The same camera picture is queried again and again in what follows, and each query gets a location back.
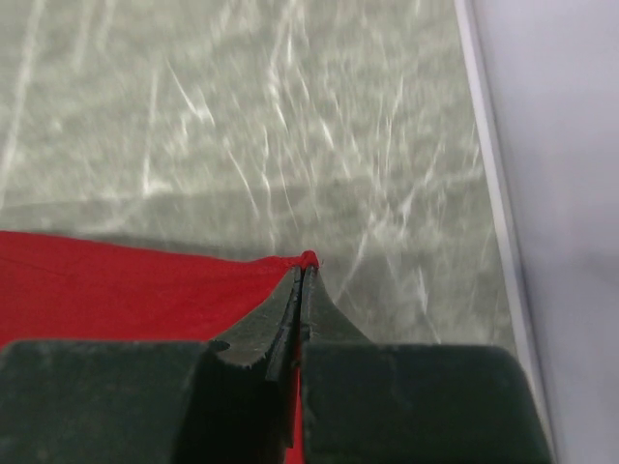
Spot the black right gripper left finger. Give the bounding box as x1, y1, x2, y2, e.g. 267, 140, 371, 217
1, 268, 303, 463

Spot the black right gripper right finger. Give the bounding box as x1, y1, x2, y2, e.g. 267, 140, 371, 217
300, 267, 552, 463

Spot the red t shirt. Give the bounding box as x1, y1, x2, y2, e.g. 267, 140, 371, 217
1, 232, 318, 463

